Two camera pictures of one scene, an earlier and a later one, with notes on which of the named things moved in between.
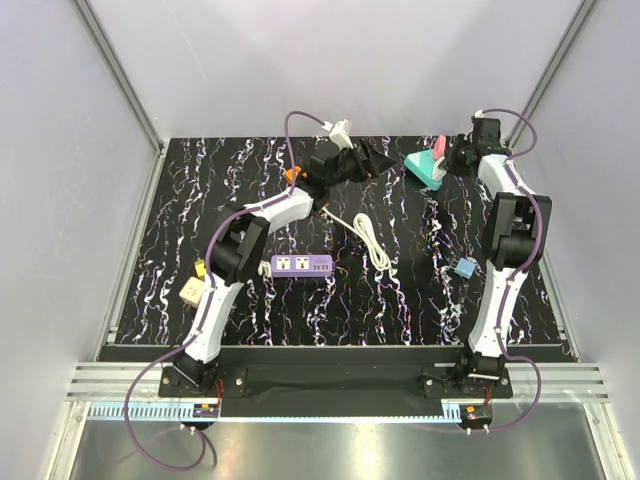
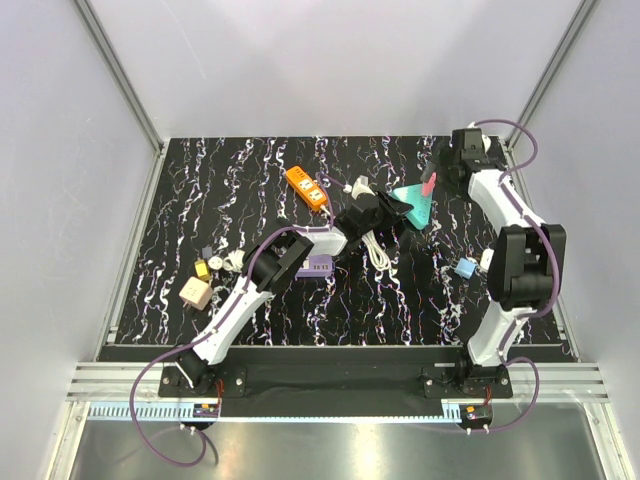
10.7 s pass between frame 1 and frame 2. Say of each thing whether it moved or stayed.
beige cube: stayed
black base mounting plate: stayed
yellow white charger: stayed
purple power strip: stayed
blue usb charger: stayed
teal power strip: moved
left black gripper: moved
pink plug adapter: moved
